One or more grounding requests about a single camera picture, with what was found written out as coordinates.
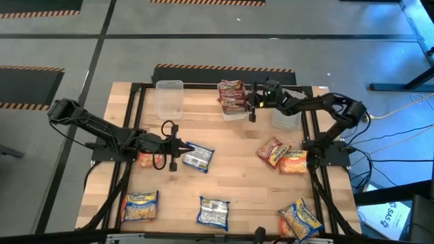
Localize white cardboard box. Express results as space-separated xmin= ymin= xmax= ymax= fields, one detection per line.
xmin=357 ymin=200 xmax=414 ymax=242

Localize pale grey plastic bin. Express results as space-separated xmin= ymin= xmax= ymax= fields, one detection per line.
xmin=271 ymin=88 xmax=304 ymax=131

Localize black rig beam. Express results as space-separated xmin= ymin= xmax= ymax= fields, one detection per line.
xmin=353 ymin=179 xmax=434 ymax=207

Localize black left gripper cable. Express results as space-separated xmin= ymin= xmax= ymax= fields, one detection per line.
xmin=151 ymin=119 xmax=178 ymax=171

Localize dark grey furniture foot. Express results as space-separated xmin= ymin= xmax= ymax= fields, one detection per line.
xmin=0 ymin=144 xmax=26 ymax=159

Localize hazard-striped black floor mat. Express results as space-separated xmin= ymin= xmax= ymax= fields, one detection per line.
xmin=0 ymin=64 xmax=66 ymax=112
xmin=0 ymin=0 xmax=84 ymax=20
xmin=151 ymin=63 xmax=298 ymax=85
xmin=150 ymin=0 xmax=267 ymax=7

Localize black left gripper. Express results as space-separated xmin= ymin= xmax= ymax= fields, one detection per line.
xmin=145 ymin=123 xmax=196 ymax=173

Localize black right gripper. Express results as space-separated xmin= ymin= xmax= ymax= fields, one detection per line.
xmin=248 ymin=78 xmax=284 ymax=123

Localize black leader arm handle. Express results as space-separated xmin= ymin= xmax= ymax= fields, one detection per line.
xmin=253 ymin=226 xmax=268 ymax=244

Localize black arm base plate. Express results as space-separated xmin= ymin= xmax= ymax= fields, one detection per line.
xmin=90 ymin=135 xmax=140 ymax=163
xmin=302 ymin=140 xmax=351 ymax=167

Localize clear plastic bin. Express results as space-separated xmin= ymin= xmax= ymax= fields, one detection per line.
xmin=155 ymin=79 xmax=184 ymax=121

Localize silver metal bracket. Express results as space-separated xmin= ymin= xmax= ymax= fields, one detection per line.
xmin=293 ymin=237 xmax=335 ymax=244
xmin=106 ymin=232 xmax=146 ymax=243

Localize dark grey chair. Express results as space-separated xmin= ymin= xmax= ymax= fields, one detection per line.
xmin=408 ymin=194 xmax=434 ymax=244

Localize black desk leg frame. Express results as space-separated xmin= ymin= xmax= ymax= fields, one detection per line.
xmin=368 ymin=0 xmax=434 ymax=92

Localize yellow extension cable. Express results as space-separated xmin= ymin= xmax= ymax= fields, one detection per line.
xmin=371 ymin=96 xmax=434 ymax=120

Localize black rig crossbeam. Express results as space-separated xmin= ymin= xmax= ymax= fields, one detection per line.
xmin=0 ymin=227 xmax=434 ymax=244

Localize white plastic bin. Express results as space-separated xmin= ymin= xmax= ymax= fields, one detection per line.
xmin=216 ymin=81 xmax=250 ymax=122

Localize red Maruchan ramen pack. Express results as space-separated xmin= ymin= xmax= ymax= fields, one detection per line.
xmin=218 ymin=79 xmax=245 ymax=92
xmin=256 ymin=136 xmax=292 ymax=169
xmin=218 ymin=88 xmax=247 ymax=102
xmin=220 ymin=100 xmax=248 ymax=115

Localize black floor cable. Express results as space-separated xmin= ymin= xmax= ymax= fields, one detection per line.
xmin=352 ymin=157 xmax=434 ymax=163
xmin=345 ymin=123 xmax=434 ymax=146

